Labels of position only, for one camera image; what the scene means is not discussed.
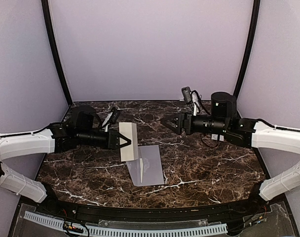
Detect beige decorated letter paper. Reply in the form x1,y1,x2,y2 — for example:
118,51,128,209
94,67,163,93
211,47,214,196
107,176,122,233
139,158,144,183

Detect grey envelope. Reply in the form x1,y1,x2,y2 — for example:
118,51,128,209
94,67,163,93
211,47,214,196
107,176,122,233
126,145,165,187

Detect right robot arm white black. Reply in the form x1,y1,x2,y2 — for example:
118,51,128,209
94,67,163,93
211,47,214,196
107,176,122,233
161,87,300,214

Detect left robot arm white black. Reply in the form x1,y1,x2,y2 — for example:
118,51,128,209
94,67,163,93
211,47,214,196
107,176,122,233
0,106,138,215

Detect white sticker sheet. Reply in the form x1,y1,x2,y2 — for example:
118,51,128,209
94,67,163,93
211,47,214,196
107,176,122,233
211,134,224,141

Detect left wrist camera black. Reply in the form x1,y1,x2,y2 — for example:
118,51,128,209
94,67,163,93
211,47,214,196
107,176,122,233
108,107,120,125

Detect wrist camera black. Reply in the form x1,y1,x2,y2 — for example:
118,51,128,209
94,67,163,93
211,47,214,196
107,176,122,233
181,86,192,105
108,107,120,125

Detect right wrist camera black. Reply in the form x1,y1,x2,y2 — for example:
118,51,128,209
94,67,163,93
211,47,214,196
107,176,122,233
181,86,192,105

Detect black front table rail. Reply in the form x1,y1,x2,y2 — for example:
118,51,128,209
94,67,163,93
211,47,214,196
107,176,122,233
43,200,255,223

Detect white slotted cable duct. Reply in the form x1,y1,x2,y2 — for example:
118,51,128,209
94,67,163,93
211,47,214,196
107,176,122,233
23,211,228,237

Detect right black frame post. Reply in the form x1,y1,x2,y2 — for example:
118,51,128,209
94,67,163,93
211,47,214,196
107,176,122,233
233,0,261,99

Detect black frame post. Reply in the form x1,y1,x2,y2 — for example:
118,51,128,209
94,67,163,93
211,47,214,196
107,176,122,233
41,0,73,107
233,0,261,99

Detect left black frame post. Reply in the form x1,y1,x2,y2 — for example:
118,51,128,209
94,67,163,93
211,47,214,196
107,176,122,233
41,0,73,107

